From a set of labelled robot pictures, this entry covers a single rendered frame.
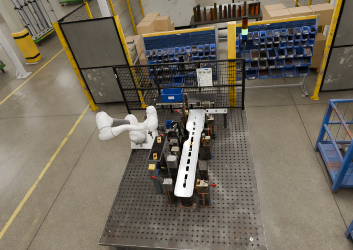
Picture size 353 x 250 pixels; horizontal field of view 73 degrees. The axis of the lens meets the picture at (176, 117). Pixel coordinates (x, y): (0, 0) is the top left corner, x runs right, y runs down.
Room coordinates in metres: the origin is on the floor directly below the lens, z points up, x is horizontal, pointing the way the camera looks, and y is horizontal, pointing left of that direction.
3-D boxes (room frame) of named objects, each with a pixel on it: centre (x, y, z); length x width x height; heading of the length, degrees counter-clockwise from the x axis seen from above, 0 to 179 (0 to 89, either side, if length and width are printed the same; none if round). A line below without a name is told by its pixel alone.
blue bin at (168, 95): (3.00, 0.00, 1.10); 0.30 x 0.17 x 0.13; 74
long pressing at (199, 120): (2.00, -0.12, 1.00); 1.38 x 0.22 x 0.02; 163
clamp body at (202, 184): (1.41, -0.12, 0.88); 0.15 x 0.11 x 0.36; 73
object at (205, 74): (2.97, -0.51, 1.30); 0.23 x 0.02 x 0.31; 73
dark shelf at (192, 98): (2.94, -0.18, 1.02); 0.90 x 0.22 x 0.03; 73
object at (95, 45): (4.60, 1.24, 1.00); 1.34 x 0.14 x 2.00; 76
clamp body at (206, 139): (2.03, -0.30, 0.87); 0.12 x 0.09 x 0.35; 73
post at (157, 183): (1.65, 0.35, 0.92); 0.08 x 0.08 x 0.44; 73
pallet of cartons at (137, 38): (5.90, 0.49, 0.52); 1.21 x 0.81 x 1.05; 170
